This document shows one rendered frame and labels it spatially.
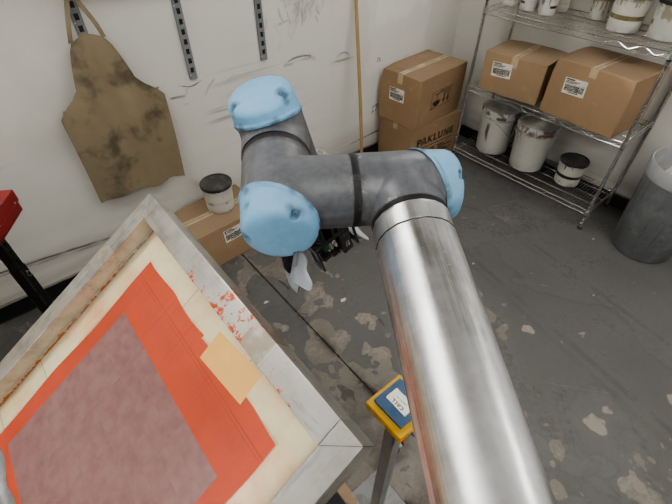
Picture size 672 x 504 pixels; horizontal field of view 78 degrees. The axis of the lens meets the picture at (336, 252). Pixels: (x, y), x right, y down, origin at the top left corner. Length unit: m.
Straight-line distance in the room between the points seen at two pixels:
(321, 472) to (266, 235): 0.26
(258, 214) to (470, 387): 0.22
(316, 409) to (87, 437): 0.42
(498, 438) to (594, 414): 2.27
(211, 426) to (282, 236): 0.33
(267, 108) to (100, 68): 2.10
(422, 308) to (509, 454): 0.11
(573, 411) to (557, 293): 0.80
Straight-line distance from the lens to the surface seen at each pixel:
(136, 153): 2.69
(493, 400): 0.30
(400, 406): 1.16
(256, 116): 0.44
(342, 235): 0.59
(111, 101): 2.57
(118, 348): 0.79
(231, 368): 0.62
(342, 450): 0.49
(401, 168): 0.40
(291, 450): 0.56
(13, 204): 1.96
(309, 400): 0.51
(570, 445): 2.42
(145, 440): 0.71
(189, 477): 0.65
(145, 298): 0.78
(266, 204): 0.37
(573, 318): 2.89
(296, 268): 0.66
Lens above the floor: 2.01
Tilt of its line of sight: 44 degrees down
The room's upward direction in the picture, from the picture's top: straight up
